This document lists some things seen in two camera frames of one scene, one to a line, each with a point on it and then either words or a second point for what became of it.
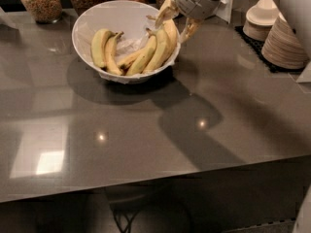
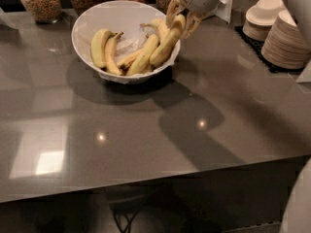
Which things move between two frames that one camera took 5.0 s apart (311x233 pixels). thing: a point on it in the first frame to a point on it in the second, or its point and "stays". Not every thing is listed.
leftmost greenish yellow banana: [97, 47] stays
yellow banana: [171, 30] to [159, 26]
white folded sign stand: [226, 4] stays
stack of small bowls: [259, 18] stays
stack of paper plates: [283, 47] stays
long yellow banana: [159, 52] to [162, 52]
